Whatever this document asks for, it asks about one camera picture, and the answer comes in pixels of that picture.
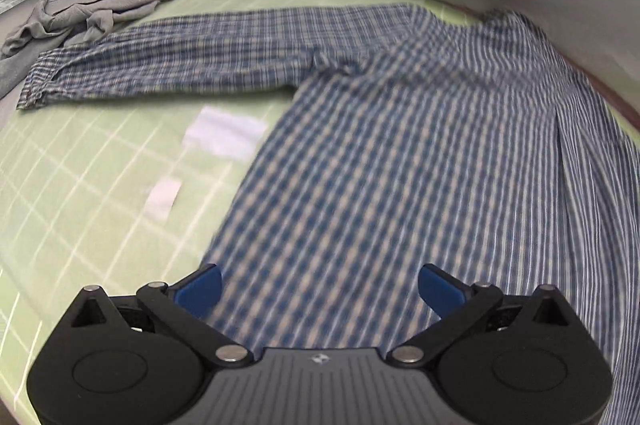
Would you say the blue plaid shirt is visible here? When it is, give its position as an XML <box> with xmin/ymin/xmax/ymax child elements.
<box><xmin>21</xmin><ymin>4</ymin><xmax>639</xmax><ymax>424</ymax></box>

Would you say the green grid mat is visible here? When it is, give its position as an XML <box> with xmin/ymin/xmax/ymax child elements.
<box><xmin>0</xmin><ymin>0</ymin><xmax>640</xmax><ymax>425</ymax></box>

